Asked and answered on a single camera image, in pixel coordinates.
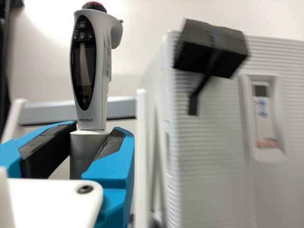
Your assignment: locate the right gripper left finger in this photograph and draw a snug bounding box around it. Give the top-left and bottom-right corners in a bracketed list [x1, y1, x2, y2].
[0, 120, 77, 180]

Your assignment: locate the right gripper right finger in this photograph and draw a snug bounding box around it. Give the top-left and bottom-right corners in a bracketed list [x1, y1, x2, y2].
[81, 126, 135, 228]

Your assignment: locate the pipette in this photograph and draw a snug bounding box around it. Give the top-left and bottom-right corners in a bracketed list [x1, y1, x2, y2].
[68, 1, 124, 180]

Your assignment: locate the white pipette stand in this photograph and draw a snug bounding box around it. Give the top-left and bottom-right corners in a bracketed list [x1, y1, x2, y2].
[0, 88, 148, 228]

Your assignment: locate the white incubator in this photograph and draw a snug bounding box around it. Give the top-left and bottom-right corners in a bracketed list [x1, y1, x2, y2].
[142, 30, 172, 228]

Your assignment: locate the incubator door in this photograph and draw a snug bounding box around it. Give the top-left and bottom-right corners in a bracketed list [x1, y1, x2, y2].
[163, 17, 304, 228]

